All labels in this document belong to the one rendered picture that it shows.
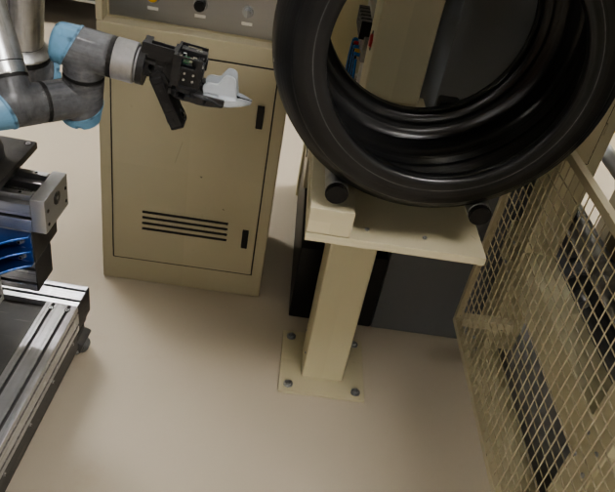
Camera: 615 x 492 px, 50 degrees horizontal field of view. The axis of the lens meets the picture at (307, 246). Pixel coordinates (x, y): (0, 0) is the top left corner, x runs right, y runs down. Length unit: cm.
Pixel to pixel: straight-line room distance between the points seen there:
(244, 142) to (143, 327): 69
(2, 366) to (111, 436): 34
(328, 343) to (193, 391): 43
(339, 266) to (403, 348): 59
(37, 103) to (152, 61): 22
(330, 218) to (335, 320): 70
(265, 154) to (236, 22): 39
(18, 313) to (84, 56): 94
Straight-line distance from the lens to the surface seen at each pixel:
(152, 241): 228
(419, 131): 147
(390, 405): 212
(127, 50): 125
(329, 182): 126
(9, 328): 196
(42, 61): 158
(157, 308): 229
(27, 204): 161
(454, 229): 143
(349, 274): 183
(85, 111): 133
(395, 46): 153
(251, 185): 210
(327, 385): 210
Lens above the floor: 154
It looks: 35 degrees down
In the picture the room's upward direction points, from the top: 11 degrees clockwise
